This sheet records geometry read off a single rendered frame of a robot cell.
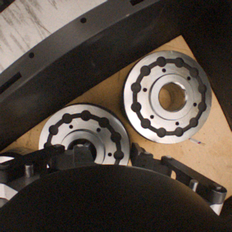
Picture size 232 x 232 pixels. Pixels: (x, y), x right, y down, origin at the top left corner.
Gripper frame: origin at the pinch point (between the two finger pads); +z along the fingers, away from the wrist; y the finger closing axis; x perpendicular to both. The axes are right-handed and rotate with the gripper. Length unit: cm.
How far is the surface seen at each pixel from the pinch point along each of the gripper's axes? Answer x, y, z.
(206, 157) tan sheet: -0.5, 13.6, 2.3
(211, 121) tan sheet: 4.7, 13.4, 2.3
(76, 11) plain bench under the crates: 26.7, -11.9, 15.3
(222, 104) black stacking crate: 7.3, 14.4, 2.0
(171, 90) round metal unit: 7.9, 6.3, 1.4
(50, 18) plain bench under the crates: 24.7, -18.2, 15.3
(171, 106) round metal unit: 6.0, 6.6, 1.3
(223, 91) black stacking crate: 8.8, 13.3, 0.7
